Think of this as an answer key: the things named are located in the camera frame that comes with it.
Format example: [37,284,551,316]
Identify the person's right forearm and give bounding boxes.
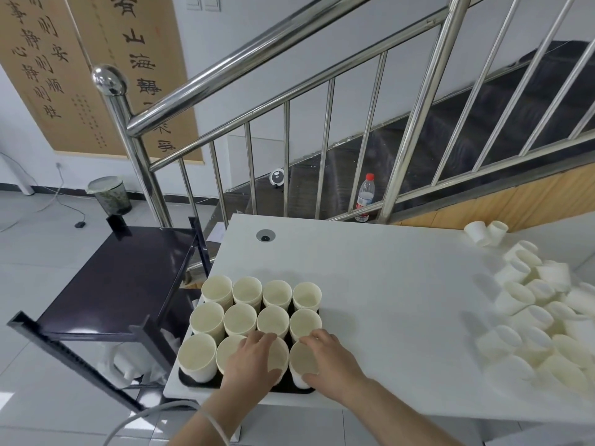
[336,377,487,446]

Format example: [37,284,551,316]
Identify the clear bottle with red cap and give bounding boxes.
[355,173,377,223]

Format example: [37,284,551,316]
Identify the white plastic bag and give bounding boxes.
[97,327,181,391]

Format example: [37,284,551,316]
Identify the black carpeted staircase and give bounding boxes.
[222,39,595,223]

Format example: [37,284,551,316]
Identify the person's left forearm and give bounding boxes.
[166,392,262,446]

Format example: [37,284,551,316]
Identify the white floor cable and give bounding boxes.
[0,152,82,232]

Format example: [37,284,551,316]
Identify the heap of white drinking cups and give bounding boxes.
[463,220,595,401]

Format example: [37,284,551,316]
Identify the white wrist cord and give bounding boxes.
[203,410,234,443]

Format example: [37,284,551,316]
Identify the tan calligraphy scroll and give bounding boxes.
[0,0,129,159]
[64,0,205,164]

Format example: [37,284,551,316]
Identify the stainless steel stair railing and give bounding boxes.
[91,0,595,228]

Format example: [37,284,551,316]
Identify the black serving tray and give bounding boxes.
[178,296,322,396]

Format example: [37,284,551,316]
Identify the person's left hand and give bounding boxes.
[218,330,284,408]

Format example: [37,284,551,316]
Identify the grey cable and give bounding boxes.
[109,400,203,446]

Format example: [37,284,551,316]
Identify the black metal shelf cart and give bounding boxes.
[7,215,215,414]

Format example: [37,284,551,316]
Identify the person's right hand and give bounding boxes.
[299,329,373,405]

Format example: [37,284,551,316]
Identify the rows of cream drinking cups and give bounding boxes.
[178,275,323,384]

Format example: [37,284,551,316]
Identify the wooden stair stringer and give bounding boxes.
[390,161,595,228]

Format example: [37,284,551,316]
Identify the cream paper cup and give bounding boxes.
[289,341,318,391]
[267,337,290,387]

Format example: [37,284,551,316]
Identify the black bin with plastic liner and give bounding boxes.
[86,176,134,217]

